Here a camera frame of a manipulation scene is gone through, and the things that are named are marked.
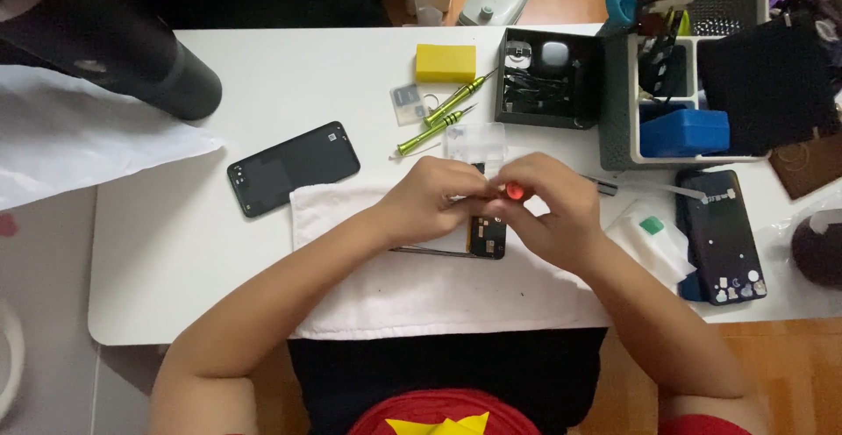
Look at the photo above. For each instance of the black printed phone case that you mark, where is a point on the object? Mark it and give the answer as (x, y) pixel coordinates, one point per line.
(723, 251)

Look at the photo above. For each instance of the person's left hand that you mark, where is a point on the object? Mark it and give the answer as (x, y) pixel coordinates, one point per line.
(421, 201)

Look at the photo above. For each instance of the clear plastic parts box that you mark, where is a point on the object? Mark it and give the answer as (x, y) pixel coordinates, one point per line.
(475, 140)

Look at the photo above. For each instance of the dark brown round object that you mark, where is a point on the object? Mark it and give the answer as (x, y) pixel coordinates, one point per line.
(819, 251)

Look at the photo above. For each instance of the clear plastic strip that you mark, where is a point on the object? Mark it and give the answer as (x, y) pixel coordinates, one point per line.
(658, 190)

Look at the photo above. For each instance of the black phone back cover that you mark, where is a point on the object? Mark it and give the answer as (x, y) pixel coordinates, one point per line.
(293, 168)

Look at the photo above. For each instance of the white packet with green label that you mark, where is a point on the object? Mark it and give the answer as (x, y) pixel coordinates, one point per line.
(648, 241)

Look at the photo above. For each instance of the person's right fingers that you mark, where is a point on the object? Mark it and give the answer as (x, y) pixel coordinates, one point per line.
(523, 221)

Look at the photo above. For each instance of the black phone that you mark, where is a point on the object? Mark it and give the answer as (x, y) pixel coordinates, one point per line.
(487, 237)

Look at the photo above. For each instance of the metal pen-shaped tool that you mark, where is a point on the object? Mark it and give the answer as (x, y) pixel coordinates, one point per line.
(602, 186)

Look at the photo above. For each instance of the white towel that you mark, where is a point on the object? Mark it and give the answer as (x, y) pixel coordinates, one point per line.
(427, 290)

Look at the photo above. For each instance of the white round object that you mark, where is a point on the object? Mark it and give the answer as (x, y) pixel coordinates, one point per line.
(12, 362)

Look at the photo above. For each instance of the white earbud case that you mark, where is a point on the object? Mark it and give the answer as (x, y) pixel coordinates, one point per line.
(555, 53)

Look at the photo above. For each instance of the green precision screwdriver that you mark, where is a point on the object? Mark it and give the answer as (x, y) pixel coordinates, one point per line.
(454, 101)
(431, 131)

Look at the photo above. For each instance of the small clear plastic bag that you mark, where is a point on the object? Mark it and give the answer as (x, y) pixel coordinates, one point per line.
(406, 103)

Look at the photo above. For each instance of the black cylinder device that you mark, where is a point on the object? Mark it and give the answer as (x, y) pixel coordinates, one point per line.
(112, 34)

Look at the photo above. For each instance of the red shirt with yellow star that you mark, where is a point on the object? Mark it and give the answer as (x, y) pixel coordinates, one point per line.
(447, 412)

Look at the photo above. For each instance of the brown leather piece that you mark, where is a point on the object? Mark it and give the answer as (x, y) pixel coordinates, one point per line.
(809, 165)

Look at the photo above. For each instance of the person's left fingers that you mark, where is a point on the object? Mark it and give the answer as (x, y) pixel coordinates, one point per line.
(475, 182)

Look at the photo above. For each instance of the black cloth pad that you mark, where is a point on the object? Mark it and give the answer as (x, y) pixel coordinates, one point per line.
(766, 86)

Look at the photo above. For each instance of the black open box with parts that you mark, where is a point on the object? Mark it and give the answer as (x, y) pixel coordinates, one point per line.
(546, 93)

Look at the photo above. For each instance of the yellow sponge block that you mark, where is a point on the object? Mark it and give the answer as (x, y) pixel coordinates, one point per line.
(445, 63)

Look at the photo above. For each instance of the grey organiser basket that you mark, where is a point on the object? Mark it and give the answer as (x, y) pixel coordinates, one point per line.
(615, 99)

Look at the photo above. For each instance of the blue plastic box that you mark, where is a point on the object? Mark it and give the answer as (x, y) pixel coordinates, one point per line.
(684, 132)

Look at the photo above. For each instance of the white paper sheet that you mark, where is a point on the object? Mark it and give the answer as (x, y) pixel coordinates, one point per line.
(72, 139)

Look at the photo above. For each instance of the bundle of dark tools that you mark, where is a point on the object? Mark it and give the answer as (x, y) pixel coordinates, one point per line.
(664, 20)

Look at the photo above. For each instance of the person's right hand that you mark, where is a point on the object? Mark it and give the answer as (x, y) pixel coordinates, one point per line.
(559, 218)

